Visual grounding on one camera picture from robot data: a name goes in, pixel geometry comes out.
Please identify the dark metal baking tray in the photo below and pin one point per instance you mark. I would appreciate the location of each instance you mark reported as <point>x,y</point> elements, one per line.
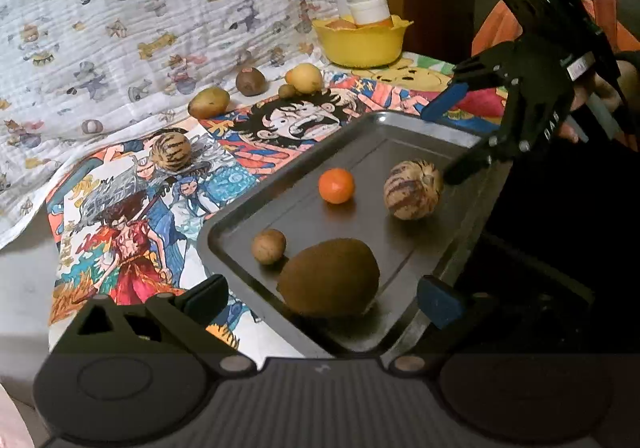
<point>289,201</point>

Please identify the striped pepino melon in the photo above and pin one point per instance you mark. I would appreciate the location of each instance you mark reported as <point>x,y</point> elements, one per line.
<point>413,189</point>
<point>171,151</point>

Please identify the large brown kiwi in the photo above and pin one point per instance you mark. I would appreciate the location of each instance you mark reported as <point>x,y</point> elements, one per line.
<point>336,278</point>

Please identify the white cartoon print blanket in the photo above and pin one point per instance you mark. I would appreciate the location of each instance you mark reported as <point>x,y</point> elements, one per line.
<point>77,75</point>

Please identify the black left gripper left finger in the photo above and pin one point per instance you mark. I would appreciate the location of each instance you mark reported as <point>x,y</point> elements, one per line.
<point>165,324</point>

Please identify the tiny brown kiwi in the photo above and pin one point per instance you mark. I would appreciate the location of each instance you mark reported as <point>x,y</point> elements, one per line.
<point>286,91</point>

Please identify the yellow-green mango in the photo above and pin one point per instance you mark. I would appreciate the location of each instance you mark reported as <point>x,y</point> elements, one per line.
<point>209,103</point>

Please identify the orange fruit in bowl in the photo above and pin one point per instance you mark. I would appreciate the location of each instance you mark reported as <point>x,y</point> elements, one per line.
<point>341,24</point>

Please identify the yellow plastic bowl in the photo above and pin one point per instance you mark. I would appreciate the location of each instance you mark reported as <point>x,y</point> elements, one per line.
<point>362,48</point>

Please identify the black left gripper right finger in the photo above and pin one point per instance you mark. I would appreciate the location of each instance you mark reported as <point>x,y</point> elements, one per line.
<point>450,329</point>

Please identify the colourful anime drawing mat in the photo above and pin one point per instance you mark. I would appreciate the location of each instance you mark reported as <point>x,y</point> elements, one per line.
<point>127,229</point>

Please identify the small brown kiwi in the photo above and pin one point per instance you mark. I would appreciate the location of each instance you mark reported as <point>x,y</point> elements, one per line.
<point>268,246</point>

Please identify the yellow lemon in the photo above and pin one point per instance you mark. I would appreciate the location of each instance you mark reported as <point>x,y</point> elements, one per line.
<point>305,78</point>

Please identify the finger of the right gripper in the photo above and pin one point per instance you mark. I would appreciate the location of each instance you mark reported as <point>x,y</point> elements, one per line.
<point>496,67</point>
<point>495,148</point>

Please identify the small orange mandarin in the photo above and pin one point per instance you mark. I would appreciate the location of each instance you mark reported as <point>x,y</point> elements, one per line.
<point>336,186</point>

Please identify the dark brown kiwi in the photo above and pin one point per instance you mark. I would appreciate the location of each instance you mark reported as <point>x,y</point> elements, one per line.
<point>251,82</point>

